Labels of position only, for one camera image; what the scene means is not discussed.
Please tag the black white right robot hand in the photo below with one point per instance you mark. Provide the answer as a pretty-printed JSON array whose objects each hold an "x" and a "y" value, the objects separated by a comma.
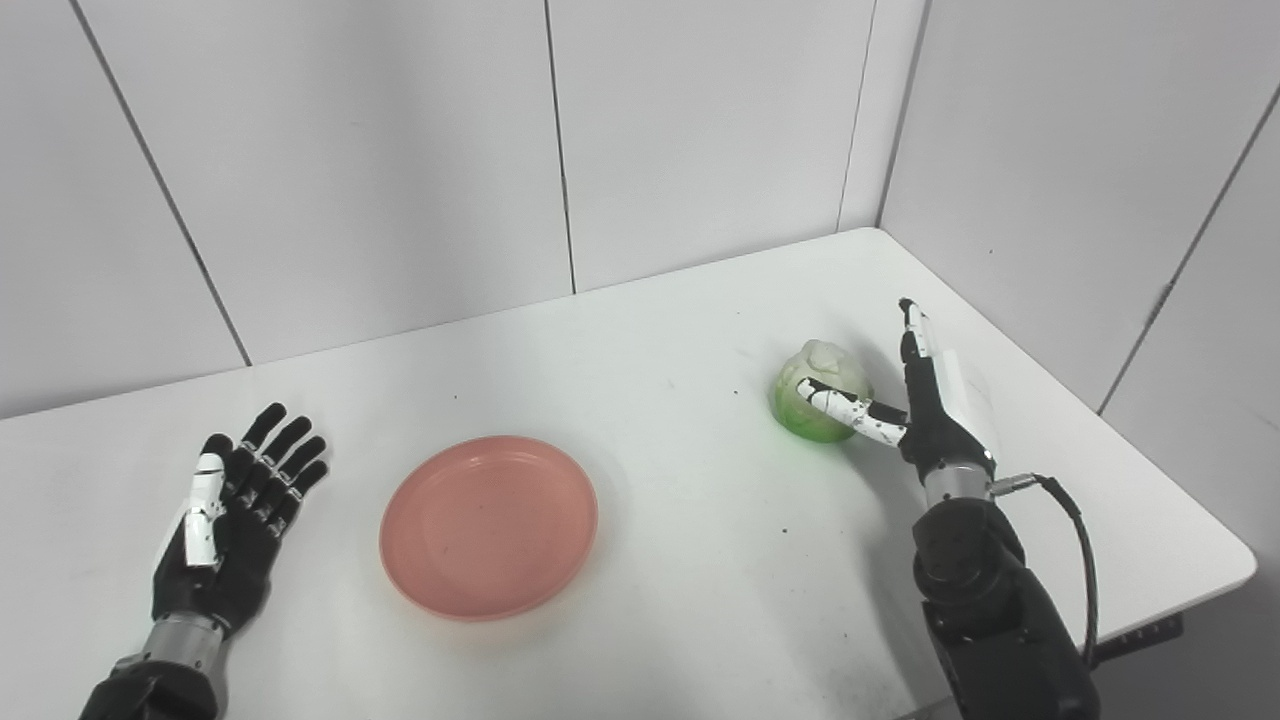
[{"x": 940, "y": 420}]

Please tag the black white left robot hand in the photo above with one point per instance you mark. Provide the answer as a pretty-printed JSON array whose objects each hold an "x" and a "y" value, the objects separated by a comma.
[{"x": 235, "y": 540}]

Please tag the green white cabbage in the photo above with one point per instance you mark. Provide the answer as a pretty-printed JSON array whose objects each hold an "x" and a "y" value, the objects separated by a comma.
[{"x": 825, "y": 370}]

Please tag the pink round plate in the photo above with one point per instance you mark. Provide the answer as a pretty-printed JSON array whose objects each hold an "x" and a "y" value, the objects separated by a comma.
[{"x": 490, "y": 530}]

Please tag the black table frame bracket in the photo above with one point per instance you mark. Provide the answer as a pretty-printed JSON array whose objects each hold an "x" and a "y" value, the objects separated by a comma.
[{"x": 1140, "y": 640}]

